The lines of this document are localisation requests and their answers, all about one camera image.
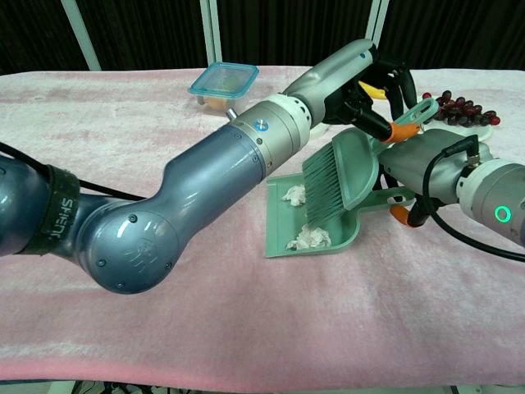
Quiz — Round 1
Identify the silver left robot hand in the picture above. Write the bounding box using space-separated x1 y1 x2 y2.
282 39 422 144

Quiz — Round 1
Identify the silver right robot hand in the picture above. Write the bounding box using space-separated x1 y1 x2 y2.
377 127 493 227

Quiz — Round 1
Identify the green hand broom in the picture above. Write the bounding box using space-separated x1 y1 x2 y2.
302 97 441 223

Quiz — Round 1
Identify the white paper wad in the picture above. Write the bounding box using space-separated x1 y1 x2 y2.
285 223 333 252
281 184 307 207

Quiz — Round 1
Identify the green dustpan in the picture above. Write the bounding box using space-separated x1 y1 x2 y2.
264 172 416 259

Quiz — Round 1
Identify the yellow rubber chicken toy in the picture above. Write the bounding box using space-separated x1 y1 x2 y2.
358 80 389 101

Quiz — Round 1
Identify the dark red grape bunch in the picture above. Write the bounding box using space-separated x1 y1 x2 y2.
422 90 502 128

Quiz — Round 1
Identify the white round plate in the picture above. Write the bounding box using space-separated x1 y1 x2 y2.
433 116 494 142

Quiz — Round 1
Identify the clear container with blue lid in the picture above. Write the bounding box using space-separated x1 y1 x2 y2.
187 62 260 113

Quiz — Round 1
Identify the beige toy inside container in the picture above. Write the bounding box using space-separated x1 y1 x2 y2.
203 94 231 109

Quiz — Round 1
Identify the pink velvet tablecloth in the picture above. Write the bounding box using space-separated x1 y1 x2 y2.
0 65 525 389

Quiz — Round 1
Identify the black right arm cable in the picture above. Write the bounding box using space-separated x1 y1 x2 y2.
421 136 525 263

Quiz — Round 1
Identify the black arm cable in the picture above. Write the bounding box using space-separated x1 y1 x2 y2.
0 141 145 203
421 136 525 263

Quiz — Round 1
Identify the white partition post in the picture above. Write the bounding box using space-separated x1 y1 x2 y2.
365 0 391 47
60 0 103 71
199 0 223 67

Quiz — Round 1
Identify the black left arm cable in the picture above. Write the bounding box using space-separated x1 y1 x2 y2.
0 141 145 203

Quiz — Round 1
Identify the black velcro strap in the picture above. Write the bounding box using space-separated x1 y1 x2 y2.
24 163 81 256

